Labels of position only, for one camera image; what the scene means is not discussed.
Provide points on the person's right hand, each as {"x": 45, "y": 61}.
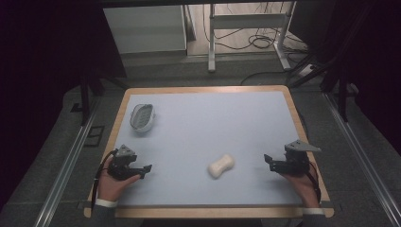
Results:
{"x": 304, "y": 189}

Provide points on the white power strip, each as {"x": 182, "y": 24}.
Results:
{"x": 306, "y": 70}

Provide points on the pale blue table mat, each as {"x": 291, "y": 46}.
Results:
{"x": 205, "y": 126}

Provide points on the white cabinet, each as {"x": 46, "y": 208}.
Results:
{"x": 145, "y": 28}

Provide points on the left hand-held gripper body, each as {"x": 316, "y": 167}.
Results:
{"x": 121, "y": 165}

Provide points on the cream bar of soap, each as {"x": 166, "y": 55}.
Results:
{"x": 220, "y": 166}

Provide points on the white metal desk frame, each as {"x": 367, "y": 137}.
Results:
{"x": 246, "y": 21}

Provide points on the grey and white soap dish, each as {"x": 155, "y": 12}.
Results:
{"x": 142, "y": 118}

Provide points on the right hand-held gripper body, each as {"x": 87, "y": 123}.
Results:
{"x": 294, "y": 164}

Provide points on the black metal stand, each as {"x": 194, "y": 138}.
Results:
{"x": 90, "y": 94}
{"x": 337, "y": 82}

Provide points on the person's left hand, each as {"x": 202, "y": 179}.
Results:
{"x": 108, "y": 187}

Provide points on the metal floor rail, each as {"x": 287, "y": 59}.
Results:
{"x": 362, "y": 160}
{"x": 66, "y": 170}

